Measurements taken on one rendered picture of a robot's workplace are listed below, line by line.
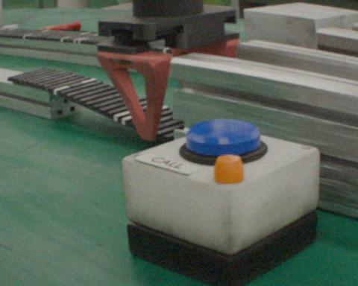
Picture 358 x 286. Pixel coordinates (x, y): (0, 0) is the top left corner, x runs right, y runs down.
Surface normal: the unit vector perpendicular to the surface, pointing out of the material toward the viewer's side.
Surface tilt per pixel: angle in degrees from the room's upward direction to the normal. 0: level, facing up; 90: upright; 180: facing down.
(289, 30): 90
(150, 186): 90
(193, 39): 90
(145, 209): 90
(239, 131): 3
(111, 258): 0
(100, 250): 0
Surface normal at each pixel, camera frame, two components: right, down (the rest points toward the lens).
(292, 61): -0.70, 0.24
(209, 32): 0.71, 0.18
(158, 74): 0.68, 0.51
